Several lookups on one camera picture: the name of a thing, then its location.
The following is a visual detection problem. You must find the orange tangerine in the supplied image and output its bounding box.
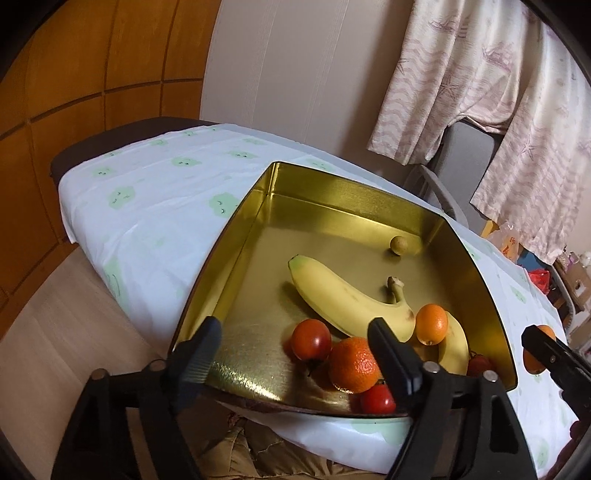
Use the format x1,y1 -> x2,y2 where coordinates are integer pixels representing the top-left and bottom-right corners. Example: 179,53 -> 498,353
328,336 -> 384,394

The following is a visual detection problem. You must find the long yellow banana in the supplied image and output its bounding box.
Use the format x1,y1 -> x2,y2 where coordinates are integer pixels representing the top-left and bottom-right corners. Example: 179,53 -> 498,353
288,254 -> 417,343

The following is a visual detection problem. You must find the gold-lined brown tin box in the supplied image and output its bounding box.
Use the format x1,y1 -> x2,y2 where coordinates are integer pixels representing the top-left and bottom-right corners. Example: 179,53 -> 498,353
167,161 -> 518,419

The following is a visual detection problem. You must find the grey chair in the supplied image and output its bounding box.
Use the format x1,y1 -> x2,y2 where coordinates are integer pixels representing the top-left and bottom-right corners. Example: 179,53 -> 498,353
405,117 -> 502,228

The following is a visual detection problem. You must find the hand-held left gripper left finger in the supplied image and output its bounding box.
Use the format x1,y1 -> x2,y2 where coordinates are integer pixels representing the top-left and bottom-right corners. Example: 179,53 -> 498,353
51,316 -> 224,480

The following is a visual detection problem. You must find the wooden wardrobe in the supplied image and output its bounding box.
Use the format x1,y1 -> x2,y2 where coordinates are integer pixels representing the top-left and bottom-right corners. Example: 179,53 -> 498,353
0,0 -> 223,315

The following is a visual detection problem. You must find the small orange kumquat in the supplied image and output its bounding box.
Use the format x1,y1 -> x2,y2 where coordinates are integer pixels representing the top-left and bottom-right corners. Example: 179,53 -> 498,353
414,303 -> 450,346

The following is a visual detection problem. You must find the red cherry tomato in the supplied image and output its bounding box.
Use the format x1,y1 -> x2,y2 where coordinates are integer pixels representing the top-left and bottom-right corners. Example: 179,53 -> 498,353
466,353 -> 498,377
290,319 -> 334,376
359,379 -> 398,415

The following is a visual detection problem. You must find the red plastic bag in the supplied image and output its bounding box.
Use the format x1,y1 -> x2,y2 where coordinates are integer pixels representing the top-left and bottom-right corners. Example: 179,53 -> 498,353
527,268 -> 551,294

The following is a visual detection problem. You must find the pink patterned curtain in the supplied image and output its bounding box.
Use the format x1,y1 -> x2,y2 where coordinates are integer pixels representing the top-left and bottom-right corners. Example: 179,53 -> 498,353
366,0 -> 542,166
469,18 -> 591,267

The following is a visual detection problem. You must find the white tablecloth with green clouds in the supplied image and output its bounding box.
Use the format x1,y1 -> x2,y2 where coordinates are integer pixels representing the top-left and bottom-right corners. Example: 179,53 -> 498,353
57,123 -> 576,476

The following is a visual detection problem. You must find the clear plastic bag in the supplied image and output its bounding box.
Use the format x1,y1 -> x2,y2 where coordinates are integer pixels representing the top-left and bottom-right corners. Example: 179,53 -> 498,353
486,220 -> 526,260

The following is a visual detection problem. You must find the short yellow banana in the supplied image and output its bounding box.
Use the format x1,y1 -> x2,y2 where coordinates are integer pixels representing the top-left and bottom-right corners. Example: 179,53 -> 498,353
433,309 -> 471,376

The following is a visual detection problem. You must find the small round orange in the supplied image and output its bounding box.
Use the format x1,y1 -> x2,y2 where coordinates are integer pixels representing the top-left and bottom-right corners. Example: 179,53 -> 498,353
522,324 -> 557,375

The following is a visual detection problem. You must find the grey curved rail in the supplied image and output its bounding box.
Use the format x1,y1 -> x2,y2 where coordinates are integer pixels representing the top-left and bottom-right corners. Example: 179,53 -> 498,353
551,271 -> 579,325

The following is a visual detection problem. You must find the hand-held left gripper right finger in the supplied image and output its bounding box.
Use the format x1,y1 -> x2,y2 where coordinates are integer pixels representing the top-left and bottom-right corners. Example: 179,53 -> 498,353
366,317 -> 539,480

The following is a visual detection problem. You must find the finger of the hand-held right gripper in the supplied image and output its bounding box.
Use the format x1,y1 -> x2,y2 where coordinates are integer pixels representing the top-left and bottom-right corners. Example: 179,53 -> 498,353
521,324 -> 591,424

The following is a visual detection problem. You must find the dark brown table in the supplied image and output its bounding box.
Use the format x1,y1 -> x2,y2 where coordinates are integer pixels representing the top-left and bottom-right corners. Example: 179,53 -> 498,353
49,116 -> 219,186

